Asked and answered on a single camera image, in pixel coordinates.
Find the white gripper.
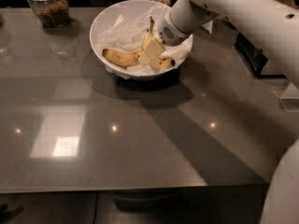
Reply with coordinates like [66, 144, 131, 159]
[138, 15, 189, 65]

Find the spotted yellow banana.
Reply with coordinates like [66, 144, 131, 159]
[142, 17, 176, 70]

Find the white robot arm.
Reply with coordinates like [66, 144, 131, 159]
[138, 0, 299, 224]

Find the white bowl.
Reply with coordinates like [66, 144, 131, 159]
[89, 0, 193, 81]

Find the left yellow banana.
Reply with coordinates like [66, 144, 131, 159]
[102, 49, 143, 67]

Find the white paper liner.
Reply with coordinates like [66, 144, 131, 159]
[97, 4, 192, 80]

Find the left glass jar with granola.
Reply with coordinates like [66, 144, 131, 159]
[27, 0, 69, 27]

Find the black wire rack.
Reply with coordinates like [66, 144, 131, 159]
[235, 31, 287, 79]

